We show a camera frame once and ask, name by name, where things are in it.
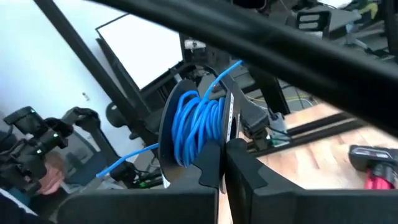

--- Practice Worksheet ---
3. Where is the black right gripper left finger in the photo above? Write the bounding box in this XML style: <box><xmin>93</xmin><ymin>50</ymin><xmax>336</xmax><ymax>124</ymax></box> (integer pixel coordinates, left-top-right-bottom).
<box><xmin>57</xmin><ymin>140</ymin><xmax>222</xmax><ymax>224</ymax></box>

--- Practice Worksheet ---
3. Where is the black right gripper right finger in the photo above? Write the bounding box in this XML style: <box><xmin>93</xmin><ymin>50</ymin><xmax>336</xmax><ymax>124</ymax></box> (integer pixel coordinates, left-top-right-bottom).
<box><xmin>224</xmin><ymin>139</ymin><xmax>398</xmax><ymax>224</ymax></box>

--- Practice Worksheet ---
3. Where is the black cord spool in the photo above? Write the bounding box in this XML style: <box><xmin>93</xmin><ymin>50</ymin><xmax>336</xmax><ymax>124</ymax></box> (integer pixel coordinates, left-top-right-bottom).
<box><xmin>157</xmin><ymin>78</ymin><xmax>243</xmax><ymax>194</ymax></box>

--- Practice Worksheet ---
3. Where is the blue cord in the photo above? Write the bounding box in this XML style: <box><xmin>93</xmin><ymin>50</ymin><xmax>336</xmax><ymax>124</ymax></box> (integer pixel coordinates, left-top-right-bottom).
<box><xmin>95</xmin><ymin>58</ymin><xmax>244</xmax><ymax>179</ymax></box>

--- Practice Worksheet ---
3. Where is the grey desk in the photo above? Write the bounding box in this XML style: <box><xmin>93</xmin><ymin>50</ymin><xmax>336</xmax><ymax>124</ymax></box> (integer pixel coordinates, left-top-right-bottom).
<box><xmin>323</xmin><ymin>0</ymin><xmax>398</xmax><ymax>65</ymax></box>

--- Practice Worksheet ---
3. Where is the grey office chair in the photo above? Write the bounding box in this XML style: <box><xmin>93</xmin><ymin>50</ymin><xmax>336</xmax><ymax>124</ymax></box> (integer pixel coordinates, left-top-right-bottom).
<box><xmin>61</xmin><ymin>107</ymin><xmax>109</xmax><ymax>187</ymax></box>

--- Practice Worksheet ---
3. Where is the red black battery pack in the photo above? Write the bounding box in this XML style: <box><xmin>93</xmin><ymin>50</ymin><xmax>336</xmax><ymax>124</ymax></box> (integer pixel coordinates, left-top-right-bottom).
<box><xmin>348</xmin><ymin>144</ymin><xmax>398</xmax><ymax>190</ymax></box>

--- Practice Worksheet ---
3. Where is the person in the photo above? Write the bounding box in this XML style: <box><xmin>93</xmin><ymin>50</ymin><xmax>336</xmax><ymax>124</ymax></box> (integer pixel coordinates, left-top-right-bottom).
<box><xmin>0</xmin><ymin>151</ymin><xmax>67</xmax><ymax>224</ymax></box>

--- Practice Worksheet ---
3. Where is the white rectangular panel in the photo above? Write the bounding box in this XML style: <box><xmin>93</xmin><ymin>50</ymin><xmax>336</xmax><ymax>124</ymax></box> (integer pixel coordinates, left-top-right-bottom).
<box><xmin>95</xmin><ymin>12</ymin><xmax>184</xmax><ymax>91</ymax></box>

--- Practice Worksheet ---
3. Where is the black camera cable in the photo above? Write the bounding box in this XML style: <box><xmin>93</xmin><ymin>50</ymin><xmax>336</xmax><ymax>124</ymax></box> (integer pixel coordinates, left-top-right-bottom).
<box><xmin>86</xmin><ymin>0</ymin><xmax>398</xmax><ymax>138</ymax></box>

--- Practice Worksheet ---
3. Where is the black aluminium frame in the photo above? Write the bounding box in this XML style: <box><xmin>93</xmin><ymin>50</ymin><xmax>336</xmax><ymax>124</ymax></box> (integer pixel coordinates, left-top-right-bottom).
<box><xmin>32</xmin><ymin>0</ymin><xmax>369</xmax><ymax>156</ymax></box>

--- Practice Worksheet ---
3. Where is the grey metal bracket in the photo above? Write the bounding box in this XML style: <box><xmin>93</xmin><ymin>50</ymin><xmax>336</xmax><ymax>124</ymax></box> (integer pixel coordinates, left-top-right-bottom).
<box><xmin>269</xmin><ymin>111</ymin><xmax>292</xmax><ymax>147</ymax></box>

